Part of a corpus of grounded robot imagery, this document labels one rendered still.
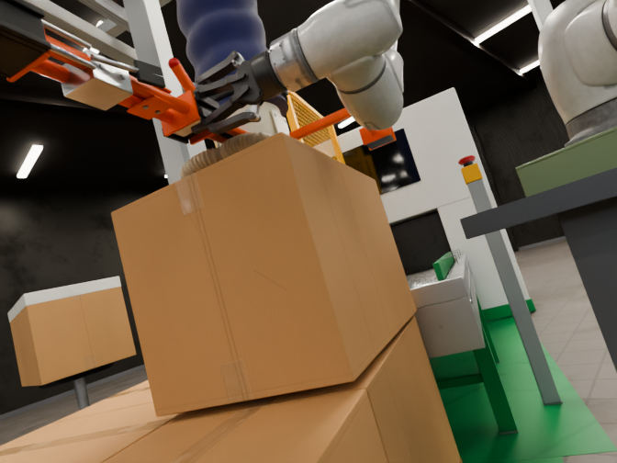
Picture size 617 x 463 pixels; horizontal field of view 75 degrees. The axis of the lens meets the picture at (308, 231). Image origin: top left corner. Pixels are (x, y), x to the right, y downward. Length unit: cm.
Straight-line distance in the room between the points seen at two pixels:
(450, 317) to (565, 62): 72
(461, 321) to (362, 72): 81
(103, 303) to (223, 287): 154
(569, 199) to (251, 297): 52
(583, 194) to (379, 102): 36
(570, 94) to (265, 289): 67
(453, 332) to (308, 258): 74
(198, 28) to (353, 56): 51
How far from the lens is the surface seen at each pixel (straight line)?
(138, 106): 74
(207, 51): 108
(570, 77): 93
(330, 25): 69
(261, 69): 73
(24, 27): 60
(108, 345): 220
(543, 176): 84
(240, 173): 68
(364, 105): 77
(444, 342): 129
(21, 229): 925
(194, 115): 79
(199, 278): 73
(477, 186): 182
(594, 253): 87
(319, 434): 52
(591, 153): 83
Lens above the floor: 71
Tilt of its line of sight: 7 degrees up
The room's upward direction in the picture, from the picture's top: 16 degrees counter-clockwise
